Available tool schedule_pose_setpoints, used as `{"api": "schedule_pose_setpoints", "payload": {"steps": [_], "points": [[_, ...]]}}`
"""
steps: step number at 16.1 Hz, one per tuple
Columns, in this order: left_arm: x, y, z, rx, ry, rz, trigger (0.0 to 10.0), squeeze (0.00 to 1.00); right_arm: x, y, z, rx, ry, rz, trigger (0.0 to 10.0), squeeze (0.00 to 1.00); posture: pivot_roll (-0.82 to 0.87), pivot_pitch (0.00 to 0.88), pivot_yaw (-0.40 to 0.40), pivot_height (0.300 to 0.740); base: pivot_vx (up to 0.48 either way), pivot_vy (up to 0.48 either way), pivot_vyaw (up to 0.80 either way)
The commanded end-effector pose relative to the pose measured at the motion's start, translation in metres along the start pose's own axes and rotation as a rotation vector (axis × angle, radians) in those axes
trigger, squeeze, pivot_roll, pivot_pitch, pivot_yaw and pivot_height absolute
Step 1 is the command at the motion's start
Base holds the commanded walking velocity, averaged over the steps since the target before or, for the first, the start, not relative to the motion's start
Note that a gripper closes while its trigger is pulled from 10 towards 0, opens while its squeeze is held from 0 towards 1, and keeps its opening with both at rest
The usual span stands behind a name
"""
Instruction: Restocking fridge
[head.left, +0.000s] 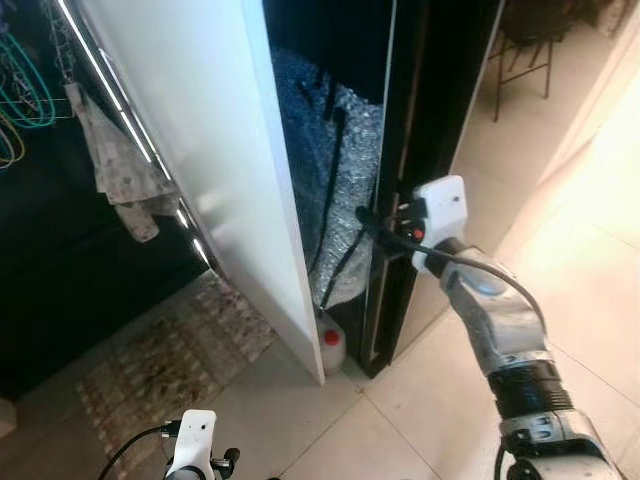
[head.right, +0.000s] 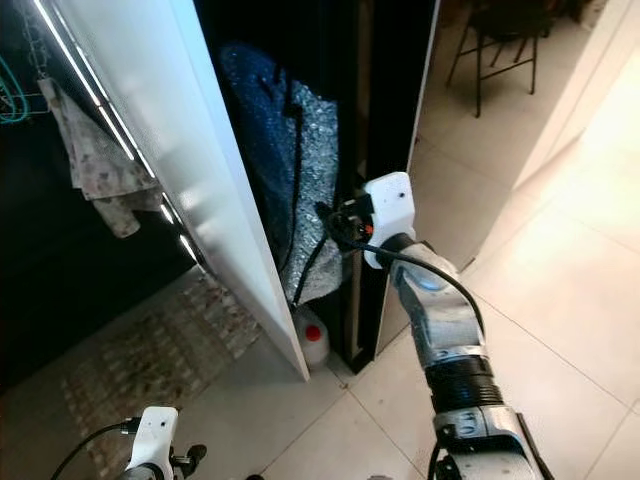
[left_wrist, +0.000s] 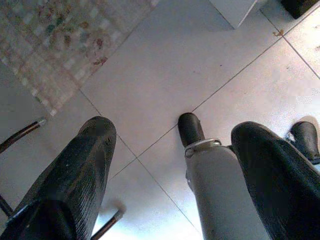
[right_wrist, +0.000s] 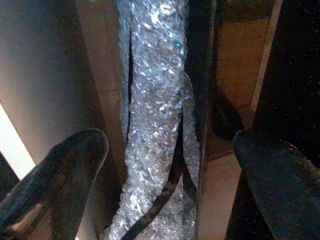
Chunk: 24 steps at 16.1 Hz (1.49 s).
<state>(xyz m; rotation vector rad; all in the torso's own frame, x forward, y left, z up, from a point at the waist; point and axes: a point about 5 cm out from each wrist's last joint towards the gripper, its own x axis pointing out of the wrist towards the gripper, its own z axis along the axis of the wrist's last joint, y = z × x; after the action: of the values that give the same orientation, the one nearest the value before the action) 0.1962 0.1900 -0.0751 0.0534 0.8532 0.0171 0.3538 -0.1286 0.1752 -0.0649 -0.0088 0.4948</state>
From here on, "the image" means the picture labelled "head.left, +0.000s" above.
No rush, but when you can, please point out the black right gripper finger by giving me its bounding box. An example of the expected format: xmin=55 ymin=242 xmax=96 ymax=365
xmin=356 ymin=204 xmax=401 ymax=241

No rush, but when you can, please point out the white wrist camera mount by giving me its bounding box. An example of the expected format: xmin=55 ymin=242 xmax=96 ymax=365
xmin=165 ymin=408 xmax=218 ymax=480
xmin=413 ymin=175 xmax=470 ymax=276

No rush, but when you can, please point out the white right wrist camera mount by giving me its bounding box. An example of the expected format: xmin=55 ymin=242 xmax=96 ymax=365
xmin=413 ymin=175 xmax=470 ymax=276

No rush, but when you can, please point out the patterned floor rug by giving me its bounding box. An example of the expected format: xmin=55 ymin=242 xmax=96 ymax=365
xmin=75 ymin=270 xmax=276 ymax=451

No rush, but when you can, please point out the bubble wrap sheet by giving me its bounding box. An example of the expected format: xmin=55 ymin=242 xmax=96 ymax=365
xmin=270 ymin=45 xmax=386 ymax=311

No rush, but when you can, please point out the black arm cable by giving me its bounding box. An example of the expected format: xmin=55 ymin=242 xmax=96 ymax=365
xmin=400 ymin=235 xmax=549 ymax=336
xmin=97 ymin=422 xmax=181 ymax=480

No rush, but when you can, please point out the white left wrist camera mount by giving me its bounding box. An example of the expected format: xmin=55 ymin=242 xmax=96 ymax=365
xmin=165 ymin=408 xmax=218 ymax=480

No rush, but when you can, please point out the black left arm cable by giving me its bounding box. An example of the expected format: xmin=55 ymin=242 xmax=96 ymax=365
xmin=97 ymin=422 xmax=181 ymax=480

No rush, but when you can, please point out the dark metal frame chair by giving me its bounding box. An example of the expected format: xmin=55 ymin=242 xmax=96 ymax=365
xmin=488 ymin=0 xmax=566 ymax=123

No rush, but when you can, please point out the green wire clothes hanger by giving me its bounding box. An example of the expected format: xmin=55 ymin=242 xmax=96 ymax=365
xmin=0 ymin=30 xmax=63 ymax=131

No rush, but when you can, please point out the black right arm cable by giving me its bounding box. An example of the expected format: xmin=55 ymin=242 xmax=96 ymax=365
xmin=400 ymin=235 xmax=549 ymax=336

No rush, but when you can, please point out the metal hanging chain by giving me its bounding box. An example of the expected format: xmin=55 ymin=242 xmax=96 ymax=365
xmin=45 ymin=0 xmax=81 ymax=86

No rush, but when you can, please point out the floral patterned hanging cloth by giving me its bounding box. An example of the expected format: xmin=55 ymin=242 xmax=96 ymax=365
xmin=65 ymin=82 xmax=181 ymax=244

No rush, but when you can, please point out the white jug red cap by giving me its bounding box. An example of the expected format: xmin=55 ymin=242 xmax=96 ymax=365
xmin=318 ymin=312 xmax=348 ymax=373

